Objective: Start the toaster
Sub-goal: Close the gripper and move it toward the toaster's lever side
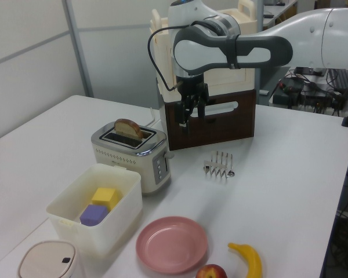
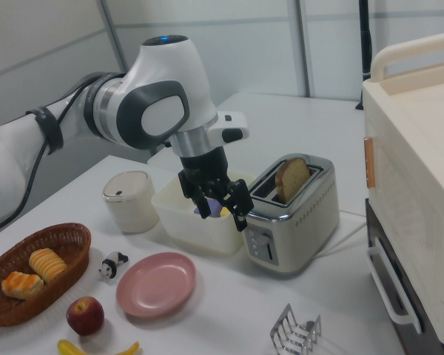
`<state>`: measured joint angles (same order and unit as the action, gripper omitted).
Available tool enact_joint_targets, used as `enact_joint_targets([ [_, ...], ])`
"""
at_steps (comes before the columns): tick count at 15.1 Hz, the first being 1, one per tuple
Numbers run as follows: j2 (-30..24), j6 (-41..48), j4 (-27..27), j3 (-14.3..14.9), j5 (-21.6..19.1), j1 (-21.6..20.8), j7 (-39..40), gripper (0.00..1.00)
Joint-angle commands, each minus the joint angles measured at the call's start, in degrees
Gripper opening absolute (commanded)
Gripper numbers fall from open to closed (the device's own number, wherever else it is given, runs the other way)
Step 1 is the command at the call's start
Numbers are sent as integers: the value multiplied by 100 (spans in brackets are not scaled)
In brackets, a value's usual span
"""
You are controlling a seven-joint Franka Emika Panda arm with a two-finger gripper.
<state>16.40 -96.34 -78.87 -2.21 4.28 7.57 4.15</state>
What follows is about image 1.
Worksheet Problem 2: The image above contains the pink plate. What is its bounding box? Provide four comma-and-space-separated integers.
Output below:
135, 215, 208, 275

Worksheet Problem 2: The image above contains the desk electronics with wires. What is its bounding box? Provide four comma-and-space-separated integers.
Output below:
271, 69, 348, 116

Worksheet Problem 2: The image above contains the cream and chrome toaster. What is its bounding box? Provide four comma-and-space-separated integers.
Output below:
90, 121, 175, 195

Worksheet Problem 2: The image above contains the bread slice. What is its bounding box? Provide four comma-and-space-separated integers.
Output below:
113, 118, 144, 142

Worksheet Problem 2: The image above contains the dark brown wooden box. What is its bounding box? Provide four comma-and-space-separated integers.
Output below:
163, 87, 256, 152

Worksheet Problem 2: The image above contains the metal toast rack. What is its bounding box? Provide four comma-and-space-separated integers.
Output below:
202, 151, 236, 181

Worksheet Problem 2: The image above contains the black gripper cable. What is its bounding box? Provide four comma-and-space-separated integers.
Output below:
147, 24, 193, 91

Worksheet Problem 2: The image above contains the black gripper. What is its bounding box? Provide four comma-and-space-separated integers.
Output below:
175, 74, 209, 130

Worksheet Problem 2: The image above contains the cream plastic cabinet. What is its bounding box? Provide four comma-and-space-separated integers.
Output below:
149, 0, 260, 104

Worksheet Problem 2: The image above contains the black keyboard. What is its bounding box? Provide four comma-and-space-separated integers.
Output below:
325, 68, 348, 91

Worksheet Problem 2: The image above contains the yellow banana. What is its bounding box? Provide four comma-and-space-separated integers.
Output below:
227, 242, 263, 278

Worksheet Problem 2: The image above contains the white plastic container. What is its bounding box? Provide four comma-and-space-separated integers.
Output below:
46, 163, 143, 257

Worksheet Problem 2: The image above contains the yellow cube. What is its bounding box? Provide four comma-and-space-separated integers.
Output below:
90, 187, 120, 210

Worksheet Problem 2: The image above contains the white lidded canister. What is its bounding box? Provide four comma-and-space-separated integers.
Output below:
17, 240, 85, 278

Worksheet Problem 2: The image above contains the purple cube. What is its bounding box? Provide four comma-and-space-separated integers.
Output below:
79, 204, 109, 227

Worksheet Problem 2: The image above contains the white toaster power cord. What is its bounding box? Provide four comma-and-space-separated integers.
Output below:
144, 107, 158, 129

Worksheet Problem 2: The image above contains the red apple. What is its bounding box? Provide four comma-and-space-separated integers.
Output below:
195, 264, 228, 278

